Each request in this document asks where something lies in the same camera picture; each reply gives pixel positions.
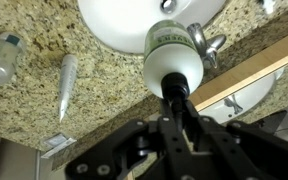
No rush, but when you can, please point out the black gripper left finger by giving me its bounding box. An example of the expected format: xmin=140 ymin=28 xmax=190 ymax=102
xmin=65 ymin=100 xmax=183 ymax=180

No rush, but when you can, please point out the small clear plastic packet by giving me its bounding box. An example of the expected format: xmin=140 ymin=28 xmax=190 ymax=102
xmin=41 ymin=133 xmax=76 ymax=159

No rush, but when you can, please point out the white sink basin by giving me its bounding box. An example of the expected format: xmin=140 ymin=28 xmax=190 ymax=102
xmin=77 ymin=0 xmax=227 ymax=54

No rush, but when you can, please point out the wood framed mirror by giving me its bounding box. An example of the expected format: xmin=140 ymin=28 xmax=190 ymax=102
xmin=190 ymin=36 xmax=288 ymax=123

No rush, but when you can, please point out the chrome faucet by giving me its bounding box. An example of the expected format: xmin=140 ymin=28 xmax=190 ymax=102
xmin=187 ymin=23 xmax=226 ymax=69

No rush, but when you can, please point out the clear plastic bottle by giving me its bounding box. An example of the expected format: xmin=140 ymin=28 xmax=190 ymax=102
xmin=0 ymin=32 xmax=26 ymax=85

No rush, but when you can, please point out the white toothpaste tube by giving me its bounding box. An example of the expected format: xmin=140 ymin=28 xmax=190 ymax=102
xmin=59 ymin=54 xmax=78 ymax=121

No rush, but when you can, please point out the green label pump bottle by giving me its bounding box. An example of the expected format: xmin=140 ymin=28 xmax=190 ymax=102
xmin=143 ymin=20 xmax=204 ymax=98

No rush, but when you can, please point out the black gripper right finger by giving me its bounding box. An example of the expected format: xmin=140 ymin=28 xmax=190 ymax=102
xmin=183 ymin=100 xmax=288 ymax=180

